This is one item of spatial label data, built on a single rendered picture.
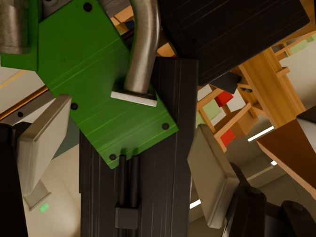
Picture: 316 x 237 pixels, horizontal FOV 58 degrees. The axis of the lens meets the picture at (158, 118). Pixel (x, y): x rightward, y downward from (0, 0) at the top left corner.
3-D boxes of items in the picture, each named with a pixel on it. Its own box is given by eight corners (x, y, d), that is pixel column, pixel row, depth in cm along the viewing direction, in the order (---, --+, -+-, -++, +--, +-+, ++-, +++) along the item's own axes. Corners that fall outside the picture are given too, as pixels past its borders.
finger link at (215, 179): (226, 177, 13) (241, 180, 13) (198, 122, 20) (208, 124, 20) (207, 228, 14) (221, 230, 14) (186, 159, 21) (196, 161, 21)
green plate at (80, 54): (35, 36, 42) (116, 145, 49) (10, 42, 34) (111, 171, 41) (99, -8, 40) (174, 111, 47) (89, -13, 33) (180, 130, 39)
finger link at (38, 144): (28, 199, 13) (11, 196, 13) (66, 136, 20) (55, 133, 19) (35, 140, 12) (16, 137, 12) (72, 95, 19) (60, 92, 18)
